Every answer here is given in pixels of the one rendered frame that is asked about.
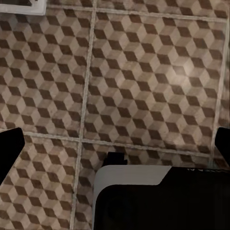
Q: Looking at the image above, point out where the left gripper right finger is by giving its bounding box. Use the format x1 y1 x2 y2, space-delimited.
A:
215 127 230 166

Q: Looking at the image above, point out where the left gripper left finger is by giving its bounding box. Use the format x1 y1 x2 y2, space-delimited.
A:
0 127 25 184

